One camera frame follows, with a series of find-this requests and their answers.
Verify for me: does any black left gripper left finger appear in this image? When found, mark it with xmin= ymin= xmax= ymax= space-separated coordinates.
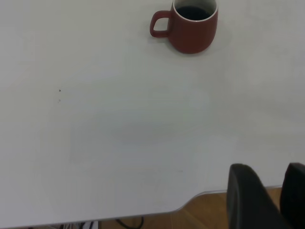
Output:
xmin=226 ymin=163 xmax=290 ymax=229

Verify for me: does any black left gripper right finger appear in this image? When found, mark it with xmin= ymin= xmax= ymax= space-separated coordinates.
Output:
xmin=280 ymin=163 xmax=305 ymax=229

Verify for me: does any red ceramic mug with coffee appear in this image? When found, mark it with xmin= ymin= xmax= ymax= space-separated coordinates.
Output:
xmin=149 ymin=0 xmax=219 ymax=54

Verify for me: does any black cable under table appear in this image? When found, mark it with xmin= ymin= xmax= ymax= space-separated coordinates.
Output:
xmin=116 ymin=216 xmax=145 ymax=227

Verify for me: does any white cable under table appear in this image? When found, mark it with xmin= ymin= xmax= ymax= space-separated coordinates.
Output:
xmin=64 ymin=221 xmax=100 ymax=229

